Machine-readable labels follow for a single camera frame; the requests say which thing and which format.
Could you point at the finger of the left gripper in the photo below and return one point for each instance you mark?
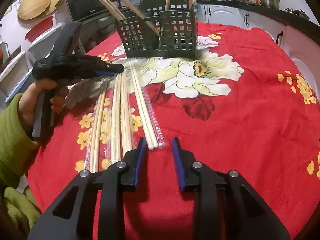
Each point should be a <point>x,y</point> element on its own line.
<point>113,67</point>
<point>105,73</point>

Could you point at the red floral tablecloth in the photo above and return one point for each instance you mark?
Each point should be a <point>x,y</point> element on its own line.
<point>245,107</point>

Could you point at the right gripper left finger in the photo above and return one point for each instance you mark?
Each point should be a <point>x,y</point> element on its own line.
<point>92,203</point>

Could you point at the chopsticks pair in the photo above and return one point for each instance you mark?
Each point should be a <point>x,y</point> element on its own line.
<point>137,85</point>
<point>141,16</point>
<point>121,138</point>
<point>96,129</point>
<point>116,13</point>

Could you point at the black microwave oven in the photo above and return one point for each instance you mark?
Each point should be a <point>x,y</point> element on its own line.
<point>81,10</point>

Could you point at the green sleeve left forearm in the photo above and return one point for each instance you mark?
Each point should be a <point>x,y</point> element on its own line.
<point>17,149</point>

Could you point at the dark green utensil basket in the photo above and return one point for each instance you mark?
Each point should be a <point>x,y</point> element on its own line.
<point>177,26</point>

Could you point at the steel stock pot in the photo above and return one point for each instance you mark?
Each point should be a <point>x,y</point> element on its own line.
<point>274,4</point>

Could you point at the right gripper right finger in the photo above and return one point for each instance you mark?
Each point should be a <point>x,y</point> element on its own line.
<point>226,205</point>

